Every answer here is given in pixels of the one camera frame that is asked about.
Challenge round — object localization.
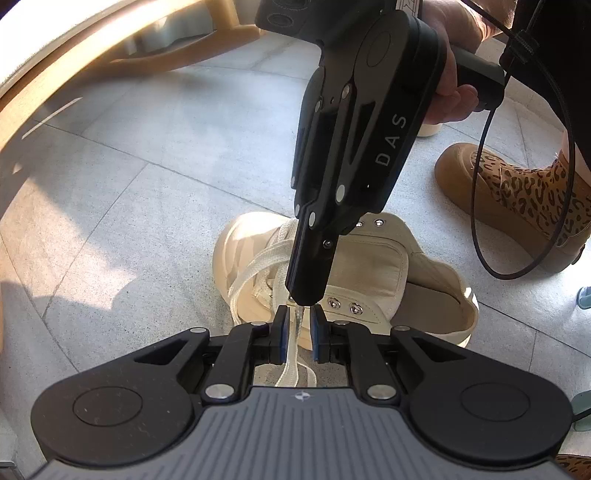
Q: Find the cream canvas shoe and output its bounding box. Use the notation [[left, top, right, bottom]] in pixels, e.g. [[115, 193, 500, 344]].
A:
[[212, 212, 480, 349]]

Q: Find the black cable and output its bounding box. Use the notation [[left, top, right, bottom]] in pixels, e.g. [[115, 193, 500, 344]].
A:
[[462, 0, 583, 278]]

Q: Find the person's right hand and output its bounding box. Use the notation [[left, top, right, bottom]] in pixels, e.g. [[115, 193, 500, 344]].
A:
[[422, 0, 502, 125]]

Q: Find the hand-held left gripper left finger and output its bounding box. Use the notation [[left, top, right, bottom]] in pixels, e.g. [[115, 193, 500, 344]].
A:
[[106, 305, 291, 401]]

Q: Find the white shoelace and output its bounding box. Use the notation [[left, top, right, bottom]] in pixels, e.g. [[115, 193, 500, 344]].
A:
[[228, 218, 319, 388]]

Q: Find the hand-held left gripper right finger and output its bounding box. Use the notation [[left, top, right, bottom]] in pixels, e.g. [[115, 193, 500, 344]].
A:
[[310, 305, 490, 401]]

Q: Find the wooden rocking chair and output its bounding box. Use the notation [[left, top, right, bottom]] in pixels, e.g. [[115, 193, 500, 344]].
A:
[[0, 0, 266, 155]]

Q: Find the person's black garment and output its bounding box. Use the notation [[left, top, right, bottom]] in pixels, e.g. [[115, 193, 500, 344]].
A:
[[499, 0, 591, 134]]

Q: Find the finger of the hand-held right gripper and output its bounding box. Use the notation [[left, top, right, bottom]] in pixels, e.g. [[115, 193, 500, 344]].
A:
[[286, 88, 435, 305], [291, 69, 325, 205]]

